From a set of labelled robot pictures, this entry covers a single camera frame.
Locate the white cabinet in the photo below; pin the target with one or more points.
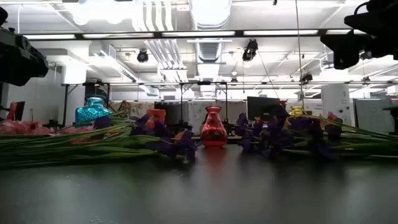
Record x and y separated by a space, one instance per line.
337 102

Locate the small black monitor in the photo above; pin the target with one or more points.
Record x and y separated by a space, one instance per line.
21 110

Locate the small black mounted device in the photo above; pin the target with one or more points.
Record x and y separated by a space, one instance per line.
307 77

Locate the blue textured glass vase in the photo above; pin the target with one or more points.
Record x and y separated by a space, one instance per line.
90 112

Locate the black computer monitor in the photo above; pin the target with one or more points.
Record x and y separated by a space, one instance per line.
261 107

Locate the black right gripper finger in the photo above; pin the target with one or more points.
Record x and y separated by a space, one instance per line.
328 40
348 49

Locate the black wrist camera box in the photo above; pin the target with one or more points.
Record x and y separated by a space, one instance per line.
2 15
357 23

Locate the black metal station frame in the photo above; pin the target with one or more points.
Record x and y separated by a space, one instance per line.
182 96

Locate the black rig camera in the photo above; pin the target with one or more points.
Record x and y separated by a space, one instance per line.
250 51

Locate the floral patterned cloth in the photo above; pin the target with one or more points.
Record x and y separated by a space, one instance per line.
141 109

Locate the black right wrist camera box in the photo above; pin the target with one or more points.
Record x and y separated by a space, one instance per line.
357 23

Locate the black round spotlight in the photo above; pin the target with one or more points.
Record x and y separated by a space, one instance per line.
364 56
142 56

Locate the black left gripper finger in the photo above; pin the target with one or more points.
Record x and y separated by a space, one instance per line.
18 62

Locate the red glass vase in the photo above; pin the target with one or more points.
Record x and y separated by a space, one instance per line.
214 130

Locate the yellow glass vase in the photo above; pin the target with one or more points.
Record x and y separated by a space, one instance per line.
297 111

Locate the red chair backrest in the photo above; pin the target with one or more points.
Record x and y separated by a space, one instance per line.
12 111

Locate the black light bar frame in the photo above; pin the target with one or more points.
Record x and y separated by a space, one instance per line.
158 35

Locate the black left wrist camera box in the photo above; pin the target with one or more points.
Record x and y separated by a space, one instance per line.
2 15

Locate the grey partition panel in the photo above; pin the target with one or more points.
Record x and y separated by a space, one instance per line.
373 115

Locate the purple artificial flower bunch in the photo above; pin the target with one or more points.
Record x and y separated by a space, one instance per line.
242 121
323 151
186 141

